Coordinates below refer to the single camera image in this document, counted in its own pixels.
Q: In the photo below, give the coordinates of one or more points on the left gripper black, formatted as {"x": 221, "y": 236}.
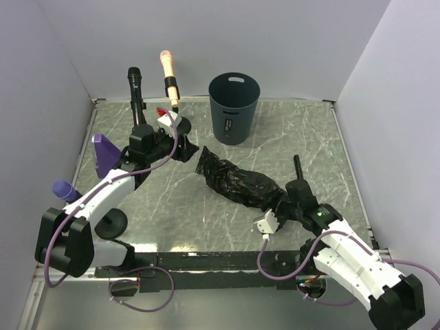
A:
{"x": 186, "y": 150}

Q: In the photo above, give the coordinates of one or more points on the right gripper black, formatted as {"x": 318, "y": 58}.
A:
{"x": 280, "y": 221}

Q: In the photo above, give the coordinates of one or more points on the black plastic trash bag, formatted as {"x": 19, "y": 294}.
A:
{"x": 249, "y": 188}

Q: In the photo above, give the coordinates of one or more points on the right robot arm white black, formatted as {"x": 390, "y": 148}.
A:
{"x": 392, "y": 299}

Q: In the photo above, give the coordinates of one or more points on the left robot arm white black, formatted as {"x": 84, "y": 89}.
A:
{"x": 65, "y": 239}

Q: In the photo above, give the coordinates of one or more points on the dark blue trash bin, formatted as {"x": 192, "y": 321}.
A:
{"x": 233, "y": 100}

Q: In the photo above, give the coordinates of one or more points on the black stand of pink microphone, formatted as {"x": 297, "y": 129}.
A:
{"x": 172, "y": 92}

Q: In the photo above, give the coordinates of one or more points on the black bar on table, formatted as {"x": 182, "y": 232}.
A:
{"x": 298, "y": 167}

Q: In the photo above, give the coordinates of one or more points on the purple wedge shaped box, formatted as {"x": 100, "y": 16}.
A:
{"x": 105, "y": 154}

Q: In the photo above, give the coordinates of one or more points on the pink beige microphone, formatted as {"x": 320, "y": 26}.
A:
{"x": 167, "y": 63}

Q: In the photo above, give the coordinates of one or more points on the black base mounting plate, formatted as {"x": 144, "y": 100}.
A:
{"x": 151, "y": 280}

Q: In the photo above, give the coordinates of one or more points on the purple microphone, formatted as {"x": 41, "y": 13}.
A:
{"x": 65, "y": 191}

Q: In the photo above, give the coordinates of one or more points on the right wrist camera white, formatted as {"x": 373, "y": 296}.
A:
{"x": 267, "y": 223}

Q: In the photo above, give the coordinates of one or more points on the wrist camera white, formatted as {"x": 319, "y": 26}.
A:
{"x": 164, "y": 120}
{"x": 267, "y": 223}

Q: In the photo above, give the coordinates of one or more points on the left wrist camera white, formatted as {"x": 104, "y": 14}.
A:
{"x": 164, "y": 120}

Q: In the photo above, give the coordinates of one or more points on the aluminium front rail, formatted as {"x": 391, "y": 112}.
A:
{"x": 278, "y": 263}

